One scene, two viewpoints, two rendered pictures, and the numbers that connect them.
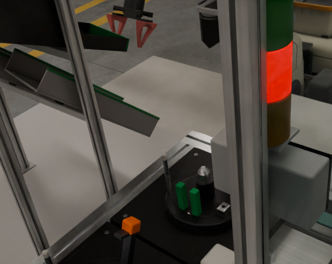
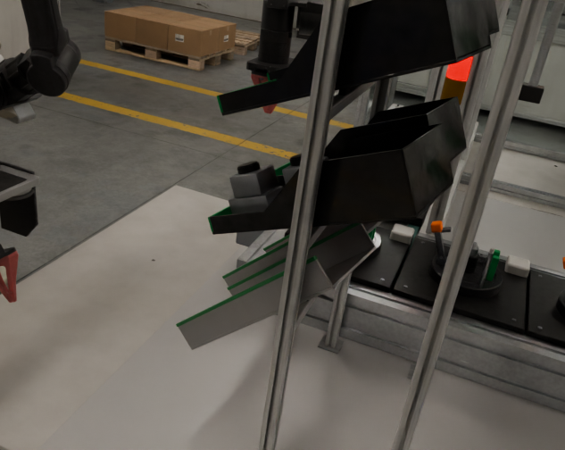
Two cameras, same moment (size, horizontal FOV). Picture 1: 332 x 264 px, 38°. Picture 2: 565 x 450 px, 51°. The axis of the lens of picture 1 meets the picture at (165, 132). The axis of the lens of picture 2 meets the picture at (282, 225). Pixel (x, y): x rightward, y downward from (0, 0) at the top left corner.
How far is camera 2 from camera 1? 1.52 m
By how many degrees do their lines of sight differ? 95
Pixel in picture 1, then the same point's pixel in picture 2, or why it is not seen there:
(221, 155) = not seen: hidden behind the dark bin
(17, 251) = not seen: hidden behind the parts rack
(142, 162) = (231, 341)
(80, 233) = (410, 308)
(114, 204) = (366, 294)
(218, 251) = (399, 229)
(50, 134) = not seen: outside the picture
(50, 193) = (311, 417)
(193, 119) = (134, 309)
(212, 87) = (45, 298)
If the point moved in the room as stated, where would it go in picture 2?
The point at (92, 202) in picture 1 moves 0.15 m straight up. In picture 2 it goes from (313, 370) to (327, 301)
